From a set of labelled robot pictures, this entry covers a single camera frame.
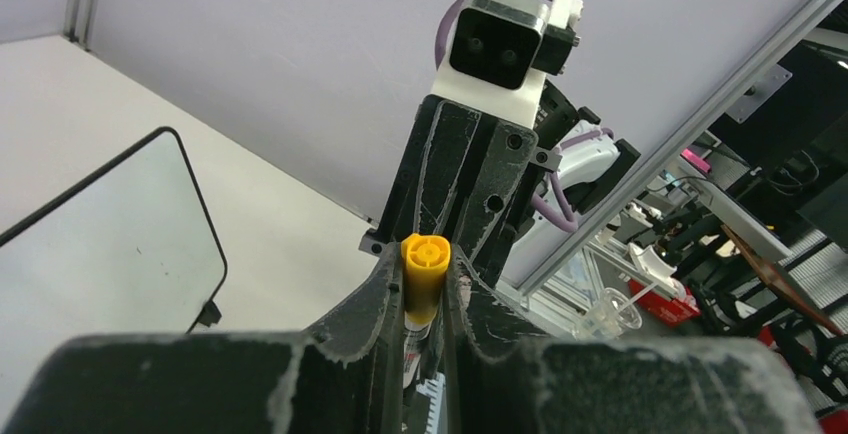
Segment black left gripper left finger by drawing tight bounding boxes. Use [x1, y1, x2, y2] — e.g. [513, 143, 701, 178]
[5, 245, 403, 433]

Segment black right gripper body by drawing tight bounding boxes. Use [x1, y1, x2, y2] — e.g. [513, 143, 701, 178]
[359, 93, 564, 286]

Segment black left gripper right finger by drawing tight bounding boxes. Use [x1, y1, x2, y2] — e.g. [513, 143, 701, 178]
[443, 249, 820, 433]

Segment black framed whiteboard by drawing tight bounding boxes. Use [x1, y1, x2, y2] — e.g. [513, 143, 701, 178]
[0, 126, 229, 346]

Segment white marker pen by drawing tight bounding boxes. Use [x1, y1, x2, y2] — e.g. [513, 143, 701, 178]
[402, 319, 442, 433]

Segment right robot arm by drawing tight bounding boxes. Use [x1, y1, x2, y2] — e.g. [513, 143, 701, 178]
[360, 83, 640, 285]

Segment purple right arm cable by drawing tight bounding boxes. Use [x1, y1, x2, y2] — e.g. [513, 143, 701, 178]
[433, 0, 617, 235]

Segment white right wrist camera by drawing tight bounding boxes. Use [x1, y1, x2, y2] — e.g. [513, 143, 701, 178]
[431, 0, 584, 128]

